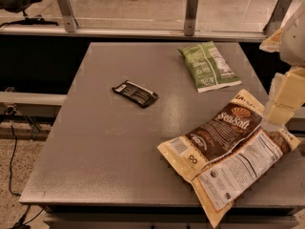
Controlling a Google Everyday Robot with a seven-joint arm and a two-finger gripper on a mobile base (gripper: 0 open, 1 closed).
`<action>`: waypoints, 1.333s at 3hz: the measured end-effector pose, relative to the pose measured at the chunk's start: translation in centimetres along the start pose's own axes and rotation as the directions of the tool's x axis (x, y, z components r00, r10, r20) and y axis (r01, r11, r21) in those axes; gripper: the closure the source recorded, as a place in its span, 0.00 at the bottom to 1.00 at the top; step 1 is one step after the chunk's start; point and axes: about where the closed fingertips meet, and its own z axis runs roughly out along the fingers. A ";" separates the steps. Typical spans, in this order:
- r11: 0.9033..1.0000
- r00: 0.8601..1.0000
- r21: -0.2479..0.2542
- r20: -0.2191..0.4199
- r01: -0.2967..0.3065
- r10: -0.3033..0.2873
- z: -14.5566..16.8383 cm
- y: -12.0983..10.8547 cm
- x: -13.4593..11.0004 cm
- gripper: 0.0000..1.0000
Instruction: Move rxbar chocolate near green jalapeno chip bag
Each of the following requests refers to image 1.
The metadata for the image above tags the black floor cable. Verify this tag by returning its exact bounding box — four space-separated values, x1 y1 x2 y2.
8 124 44 229

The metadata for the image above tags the right metal bracket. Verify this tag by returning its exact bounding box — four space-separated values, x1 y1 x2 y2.
263 0 293 37

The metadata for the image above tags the left metal bracket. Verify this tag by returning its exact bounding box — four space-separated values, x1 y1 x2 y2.
57 0 78 32

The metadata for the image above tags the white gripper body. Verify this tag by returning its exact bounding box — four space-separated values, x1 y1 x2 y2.
269 66 305 112

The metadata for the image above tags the middle metal bracket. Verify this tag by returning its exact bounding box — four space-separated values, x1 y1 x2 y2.
184 0 199 36

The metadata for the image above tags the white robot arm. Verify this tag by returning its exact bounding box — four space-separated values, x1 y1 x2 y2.
259 3 305 132

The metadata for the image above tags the brown sea salt chip bag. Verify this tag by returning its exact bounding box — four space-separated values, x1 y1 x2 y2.
158 90 300 227

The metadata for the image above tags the green jalapeno chip bag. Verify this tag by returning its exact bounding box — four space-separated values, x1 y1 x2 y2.
179 41 241 93

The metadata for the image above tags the black rxbar chocolate bar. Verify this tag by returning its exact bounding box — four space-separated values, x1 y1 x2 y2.
112 80 158 108

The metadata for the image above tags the black office chair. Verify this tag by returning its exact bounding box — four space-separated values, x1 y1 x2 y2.
0 0 58 26

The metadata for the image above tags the metal rail beam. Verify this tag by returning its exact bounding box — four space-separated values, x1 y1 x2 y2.
0 92 66 106

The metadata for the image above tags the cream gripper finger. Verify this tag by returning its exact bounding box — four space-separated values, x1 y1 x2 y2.
261 104 295 132

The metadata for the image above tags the metal bracket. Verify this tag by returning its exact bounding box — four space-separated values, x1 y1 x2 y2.
263 0 293 37
184 0 199 36
57 0 78 32

